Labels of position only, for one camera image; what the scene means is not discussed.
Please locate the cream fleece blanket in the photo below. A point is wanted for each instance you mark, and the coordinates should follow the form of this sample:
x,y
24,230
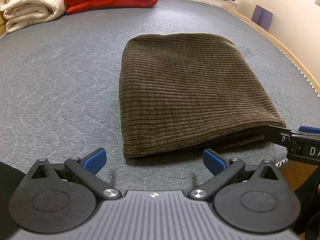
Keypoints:
x,y
27,7

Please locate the black cloth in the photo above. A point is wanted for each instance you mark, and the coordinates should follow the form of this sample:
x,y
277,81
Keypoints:
x,y
7,192

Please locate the purple mat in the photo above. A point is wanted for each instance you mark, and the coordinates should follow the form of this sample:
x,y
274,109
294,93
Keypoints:
x,y
262,17

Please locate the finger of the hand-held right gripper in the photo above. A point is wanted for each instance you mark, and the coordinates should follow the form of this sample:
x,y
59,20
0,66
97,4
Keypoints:
x,y
276,133
310,129

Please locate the person's black clothing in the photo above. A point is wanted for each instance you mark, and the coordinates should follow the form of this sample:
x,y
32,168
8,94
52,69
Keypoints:
x,y
307,217

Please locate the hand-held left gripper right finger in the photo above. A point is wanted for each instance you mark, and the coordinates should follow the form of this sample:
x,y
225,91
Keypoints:
x,y
212,161

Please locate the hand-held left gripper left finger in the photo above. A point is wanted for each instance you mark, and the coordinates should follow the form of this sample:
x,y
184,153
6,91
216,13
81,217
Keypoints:
x,y
96,158

